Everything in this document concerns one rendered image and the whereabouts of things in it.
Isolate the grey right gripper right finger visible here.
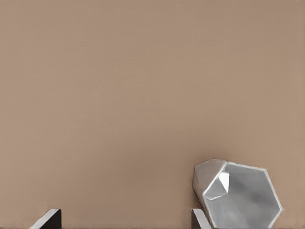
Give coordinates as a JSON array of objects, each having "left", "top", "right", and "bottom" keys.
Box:
[{"left": 191, "top": 208, "right": 211, "bottom": 228}]

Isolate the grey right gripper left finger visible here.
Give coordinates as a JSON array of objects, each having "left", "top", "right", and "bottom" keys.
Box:
[{"left": 30, "top": 208, "right": 62, "bottom": 228}]

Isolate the white faceted hexagonal cup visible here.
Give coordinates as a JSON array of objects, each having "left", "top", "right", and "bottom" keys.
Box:
[{"left": 193, "top": 157, "right": 285, "bottom": 228}]

